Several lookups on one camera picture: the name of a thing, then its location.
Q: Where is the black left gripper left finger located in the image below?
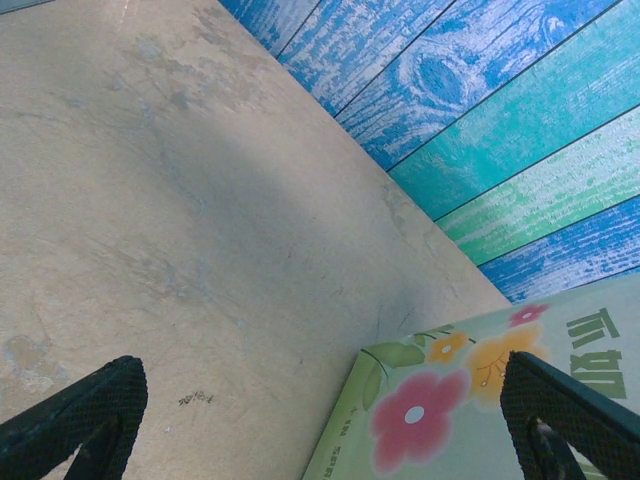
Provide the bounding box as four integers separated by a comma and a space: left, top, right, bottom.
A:
0, 355, 149, 480

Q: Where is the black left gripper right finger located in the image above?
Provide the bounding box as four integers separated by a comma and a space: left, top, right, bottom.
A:
500, 350, 640, 480

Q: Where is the floral green paper bag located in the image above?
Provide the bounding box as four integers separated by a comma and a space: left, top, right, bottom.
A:
301, 273, 640, 480

